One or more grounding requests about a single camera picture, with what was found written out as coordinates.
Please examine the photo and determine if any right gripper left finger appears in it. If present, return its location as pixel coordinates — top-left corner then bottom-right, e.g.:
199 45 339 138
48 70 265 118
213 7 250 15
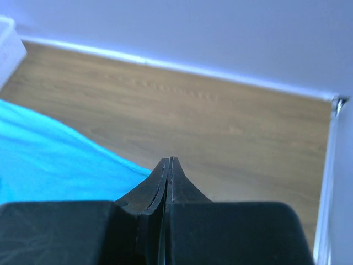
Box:
1 158 169 264

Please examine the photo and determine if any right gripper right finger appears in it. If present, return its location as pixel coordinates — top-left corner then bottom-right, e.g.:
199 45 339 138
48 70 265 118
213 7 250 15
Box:
165 157 314 264

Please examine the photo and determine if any turquoise t shirt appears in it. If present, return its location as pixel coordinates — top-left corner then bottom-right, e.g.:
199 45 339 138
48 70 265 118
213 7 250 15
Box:
1 101 150 203

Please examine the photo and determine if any white perforated plastic basket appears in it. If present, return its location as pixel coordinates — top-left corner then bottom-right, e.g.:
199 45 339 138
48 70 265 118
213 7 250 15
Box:
0 16 27 89

